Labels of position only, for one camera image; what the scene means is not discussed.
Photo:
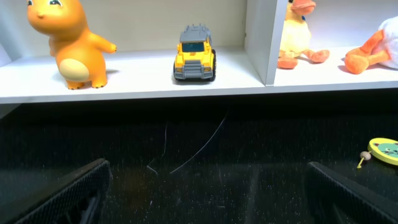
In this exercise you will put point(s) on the grey and yellow toy truck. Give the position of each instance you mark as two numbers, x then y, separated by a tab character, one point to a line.
194	59

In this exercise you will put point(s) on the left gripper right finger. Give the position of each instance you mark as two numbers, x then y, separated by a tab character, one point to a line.
348	199

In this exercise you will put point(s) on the orange rubber toy figure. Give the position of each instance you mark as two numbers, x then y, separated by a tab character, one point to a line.
74	49

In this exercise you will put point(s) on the white plush duck yellow hat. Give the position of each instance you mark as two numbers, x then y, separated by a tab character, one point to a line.
363	59

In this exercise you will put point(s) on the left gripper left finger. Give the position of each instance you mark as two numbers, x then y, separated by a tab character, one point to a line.
59	196

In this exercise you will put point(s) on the white shelf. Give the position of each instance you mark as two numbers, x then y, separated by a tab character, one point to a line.
140	81

